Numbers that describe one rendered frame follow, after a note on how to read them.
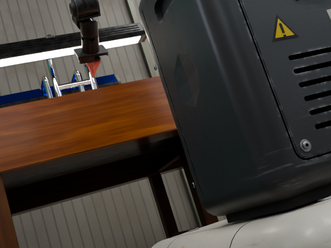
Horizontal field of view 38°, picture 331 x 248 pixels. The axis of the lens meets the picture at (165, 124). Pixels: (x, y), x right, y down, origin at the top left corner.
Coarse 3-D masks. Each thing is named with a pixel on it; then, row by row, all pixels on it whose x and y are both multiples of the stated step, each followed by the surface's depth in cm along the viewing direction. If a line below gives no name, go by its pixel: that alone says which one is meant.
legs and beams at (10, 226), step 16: (176, 144) 219; (160, 160) 247; (0, 176) 134; (160, 176) 267; (192, 176) 211; (0, 192) 133; (160, 192) 264; (192, 192) 214; (0, 208) 132; (160, 208) 262; (0, 224) 131; (208, 224) 207; (0, 240) 130; (16, 240) 131
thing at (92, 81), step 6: (48, 36) 182; (54, 36) 183; (48, 60) 197; (48, 66) 197; (54, 72) 196; (54, 78) 196; (90, 78) 200; (54, 84) 195; (66, 84) 197; (72, 84) 197; (78, 84) 198; (84, 84) 199; (90, 84) 200; (96, 84) 201; (54, 90) 195; (60, 90) 196
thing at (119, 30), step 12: (132, 24) 195; (60, 36) 184; (72, 36) 185; (108, 36) 187; (120, 36) 188; (132, 36) 190; (144, 36) 194; (0, 48) 175; (12, 48) 176; (24, 48) 176; (36, 48) 177; (48, 48) 178; (60, 48) 180
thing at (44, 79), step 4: (76, 72) 225; (44, 76) 221; (72, 76) 232; (76, 76) 224; (80, 76) 225; (44, 80) 219; (72, 80) 235; (76, 80) 225; (80, 80) 224; (44, 84) 219; (48, 84) 219; (40, 88) 234; (44, 88) 233; (48, 88) 219; (80, 88) 223; (84, 88) 224; (48, 92) 218; (48, 96) 218; (52, 96) 219
